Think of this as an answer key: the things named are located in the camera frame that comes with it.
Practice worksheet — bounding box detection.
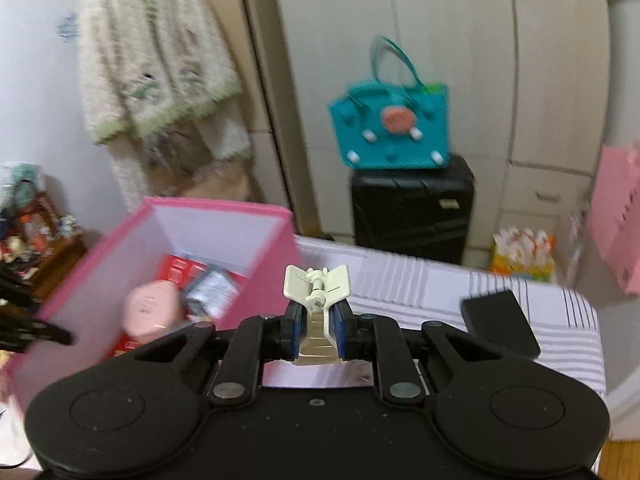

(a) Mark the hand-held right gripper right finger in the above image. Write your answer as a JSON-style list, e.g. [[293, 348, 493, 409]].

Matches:
[[327, 300, 503, 406]]

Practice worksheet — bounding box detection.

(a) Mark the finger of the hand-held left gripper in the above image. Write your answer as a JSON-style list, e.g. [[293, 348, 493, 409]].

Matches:
[[0, 312, 74, 355], [0, 271, 41, 311]]

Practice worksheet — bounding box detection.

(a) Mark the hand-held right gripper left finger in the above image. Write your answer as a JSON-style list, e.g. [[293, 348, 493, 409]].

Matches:
[[135, 302, 306, 407]]

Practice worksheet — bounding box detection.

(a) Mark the cream hair clip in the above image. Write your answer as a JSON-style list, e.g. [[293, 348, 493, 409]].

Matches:
[[283, 264, 353, 366]]

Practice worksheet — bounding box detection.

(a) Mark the pink storage box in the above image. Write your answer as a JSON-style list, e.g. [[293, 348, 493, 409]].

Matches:
[[10, 196, 306, 413]]

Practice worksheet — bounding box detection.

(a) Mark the grey-blue packet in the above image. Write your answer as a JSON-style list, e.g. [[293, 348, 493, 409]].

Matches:
[[181, 265, 240, 320]]

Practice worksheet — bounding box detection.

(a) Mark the cluttered wooden shelf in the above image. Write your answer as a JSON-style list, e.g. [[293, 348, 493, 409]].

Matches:
[[0, 162, 101, 311]]

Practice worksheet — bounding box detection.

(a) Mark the striped bed sheet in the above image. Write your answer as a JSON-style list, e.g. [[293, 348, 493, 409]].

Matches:
[[262, 234, 608, 401]]

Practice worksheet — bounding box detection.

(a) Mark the pink bottle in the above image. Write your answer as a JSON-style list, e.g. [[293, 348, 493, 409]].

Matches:
[[121, 280, 186, 346]]

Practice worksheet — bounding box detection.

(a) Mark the red box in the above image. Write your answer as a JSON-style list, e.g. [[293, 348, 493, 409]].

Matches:
[[107, 254, 241, 361]]

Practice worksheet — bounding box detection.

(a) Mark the black suitcase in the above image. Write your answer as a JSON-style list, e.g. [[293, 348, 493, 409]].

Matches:
[[348, 155, 476, 267]]

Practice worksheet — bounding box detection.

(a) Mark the black box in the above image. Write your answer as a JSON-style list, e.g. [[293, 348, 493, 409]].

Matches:
[[460, 290, 542, 359]]

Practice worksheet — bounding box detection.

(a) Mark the orange and white snack package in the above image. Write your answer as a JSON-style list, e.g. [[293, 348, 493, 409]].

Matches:
[[490, 227, 557, 285]]

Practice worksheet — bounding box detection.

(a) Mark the teal handbag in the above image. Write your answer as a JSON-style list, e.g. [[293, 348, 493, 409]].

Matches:
[[327, 35, 452, 170]]

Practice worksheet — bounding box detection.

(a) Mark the cream knitted sweater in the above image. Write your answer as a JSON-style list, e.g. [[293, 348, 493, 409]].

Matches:
[[77, 0, 253, 211]]

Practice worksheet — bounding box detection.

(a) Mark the pink paper bag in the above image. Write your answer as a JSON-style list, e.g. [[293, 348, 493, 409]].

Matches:
[[586, 142, 640, 296]]

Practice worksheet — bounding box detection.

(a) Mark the beige wardrobe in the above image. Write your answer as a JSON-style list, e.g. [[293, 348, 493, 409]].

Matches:
[[235, 0, 613, 266]]

